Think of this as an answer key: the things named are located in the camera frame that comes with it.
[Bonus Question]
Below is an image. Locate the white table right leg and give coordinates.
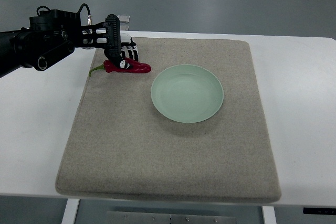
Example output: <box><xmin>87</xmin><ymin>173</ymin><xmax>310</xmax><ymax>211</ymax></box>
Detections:
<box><xmin>261</xmin><ymin>206</ymin><xmax>277</xmax><ymax>224</ymax></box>

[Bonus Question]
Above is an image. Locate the silver floor plate lower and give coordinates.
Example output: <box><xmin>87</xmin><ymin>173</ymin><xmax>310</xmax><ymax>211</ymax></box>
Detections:
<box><xmin>120</xmin><ymin>24</ymin><xmax>129</xmax><ymax>31</ymax></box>

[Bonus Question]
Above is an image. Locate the beige felt mat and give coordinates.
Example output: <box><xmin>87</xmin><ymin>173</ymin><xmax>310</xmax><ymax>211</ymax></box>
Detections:
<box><xmin>55</xmin><ymin>38</ymin><xmax>281</xmax><ymax>204</ymax></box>

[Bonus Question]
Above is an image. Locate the silver floor plate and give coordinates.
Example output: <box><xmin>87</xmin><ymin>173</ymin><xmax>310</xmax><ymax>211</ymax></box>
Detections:
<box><xmin>117</xmin><ymin>14</ymin><xmax>130</xmax><ymax>24</ymax></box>
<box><xmin>120</xmin><ymin>24</ymin><xmax>129</xmax><ymax>31</ymax></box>

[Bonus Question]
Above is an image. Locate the light green plate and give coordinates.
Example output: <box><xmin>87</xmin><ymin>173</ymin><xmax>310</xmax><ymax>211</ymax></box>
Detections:
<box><xmin>151</xmin><ymin>64</ymin><xmax>224</xmax><ymax>123</ymax></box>

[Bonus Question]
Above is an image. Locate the black table control panel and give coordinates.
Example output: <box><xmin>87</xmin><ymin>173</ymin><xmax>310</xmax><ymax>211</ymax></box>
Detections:
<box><xmin>302</xmin><ymin>207</ymin><xmax>336</xmax><ymax>215</ymax></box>

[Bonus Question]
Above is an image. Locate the silver floor plate upper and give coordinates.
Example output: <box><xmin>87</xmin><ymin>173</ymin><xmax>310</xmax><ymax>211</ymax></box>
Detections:
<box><xmin>117</xmin><ymin>14</ymin><xmax>130</xmax><ymax>24</ymax></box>

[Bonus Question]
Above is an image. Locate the red pepper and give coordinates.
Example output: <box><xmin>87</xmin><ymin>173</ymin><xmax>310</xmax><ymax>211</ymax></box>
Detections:
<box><xmin>88</xmin><ymin>58</ymin><xmax>151</xmax><ymax>76</ymax></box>

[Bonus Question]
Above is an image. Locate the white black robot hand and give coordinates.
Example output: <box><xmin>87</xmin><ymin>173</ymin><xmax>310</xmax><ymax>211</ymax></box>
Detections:
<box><xmin>81</xmin><ymin>29</ymin><xmax>140</xmax><ymax>69</ymax></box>

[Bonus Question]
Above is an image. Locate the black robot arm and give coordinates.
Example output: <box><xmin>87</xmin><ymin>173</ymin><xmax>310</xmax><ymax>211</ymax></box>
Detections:
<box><xmin>1</xmin><ymin>6</ymin><xmax>122</xmax><ymax>77</ymax></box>

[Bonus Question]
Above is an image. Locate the white table leg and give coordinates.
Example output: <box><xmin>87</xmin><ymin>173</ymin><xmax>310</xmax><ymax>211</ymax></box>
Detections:
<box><xmin>61</xmin><ymin>199</ymin><xmax>80</xmax><ymax>224</ymax></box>
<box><xmin>261</xmin><ymin>206</ymin><xmax>277</xmax><ymax>224</ymax></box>

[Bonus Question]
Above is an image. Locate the white table left leg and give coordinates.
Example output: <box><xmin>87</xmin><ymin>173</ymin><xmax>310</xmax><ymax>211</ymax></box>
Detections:
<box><xmin>61</xmin><ymin>199</ymin><xmax>80</xmax><ymax>224</ymax></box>

